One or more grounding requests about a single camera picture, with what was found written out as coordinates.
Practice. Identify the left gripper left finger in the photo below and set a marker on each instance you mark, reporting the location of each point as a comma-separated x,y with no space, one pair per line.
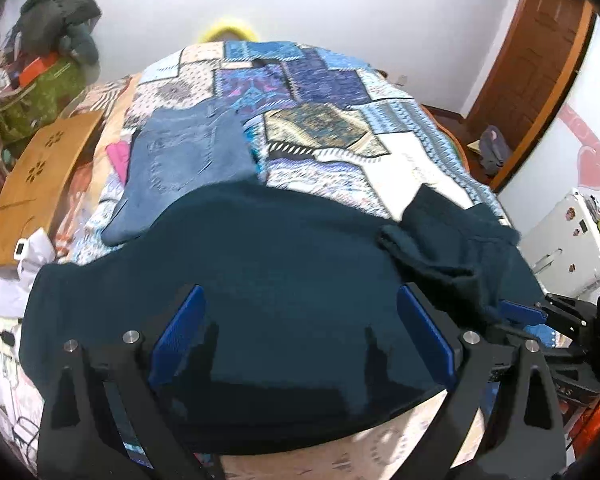
79,438

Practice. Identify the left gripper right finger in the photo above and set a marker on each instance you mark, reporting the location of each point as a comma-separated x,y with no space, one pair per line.
500,418

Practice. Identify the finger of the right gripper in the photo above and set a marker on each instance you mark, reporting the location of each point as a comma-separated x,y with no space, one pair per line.
523,315

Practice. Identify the dark teal sweatpants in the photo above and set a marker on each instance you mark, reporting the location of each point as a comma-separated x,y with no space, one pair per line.
300,341

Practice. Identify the white mini fridge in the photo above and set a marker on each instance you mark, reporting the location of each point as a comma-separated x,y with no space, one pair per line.
563,249

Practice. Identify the grey slippers on floor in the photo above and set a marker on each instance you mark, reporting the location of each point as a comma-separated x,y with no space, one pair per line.
494,151

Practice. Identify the wooden lap desk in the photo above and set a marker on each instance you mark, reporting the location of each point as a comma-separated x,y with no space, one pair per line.
32,191

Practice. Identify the folded blue jeans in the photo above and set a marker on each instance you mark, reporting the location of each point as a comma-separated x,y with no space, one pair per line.
172,154

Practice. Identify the blue patchwork bedspread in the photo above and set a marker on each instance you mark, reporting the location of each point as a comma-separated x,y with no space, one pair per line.
317,121

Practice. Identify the brown wooden door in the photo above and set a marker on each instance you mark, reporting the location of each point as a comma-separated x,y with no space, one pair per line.
531,75

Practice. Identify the green patterned storage bag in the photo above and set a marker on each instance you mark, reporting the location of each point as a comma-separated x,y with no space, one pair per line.
40,103

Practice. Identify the orange box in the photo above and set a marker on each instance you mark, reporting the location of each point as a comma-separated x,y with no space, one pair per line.
37,68

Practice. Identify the dark jacket pile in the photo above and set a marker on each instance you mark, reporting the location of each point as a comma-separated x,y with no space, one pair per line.
61,26

